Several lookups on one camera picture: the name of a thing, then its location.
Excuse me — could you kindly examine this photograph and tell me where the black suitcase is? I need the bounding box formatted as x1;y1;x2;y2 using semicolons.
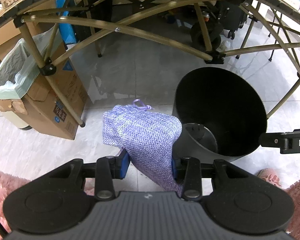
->
202;1;247;50

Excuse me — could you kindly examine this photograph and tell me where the pink fuzzy slipper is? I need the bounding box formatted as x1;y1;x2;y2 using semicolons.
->
257;168;281;188

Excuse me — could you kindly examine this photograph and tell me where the purple knit pouch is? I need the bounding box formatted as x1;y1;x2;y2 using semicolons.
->
102;99;183;196

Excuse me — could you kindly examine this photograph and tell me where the folding camp table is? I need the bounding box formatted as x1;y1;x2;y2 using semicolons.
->
70;16;300;132

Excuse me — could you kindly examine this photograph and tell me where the black trash bin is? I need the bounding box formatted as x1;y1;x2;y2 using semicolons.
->
172;67;267;164

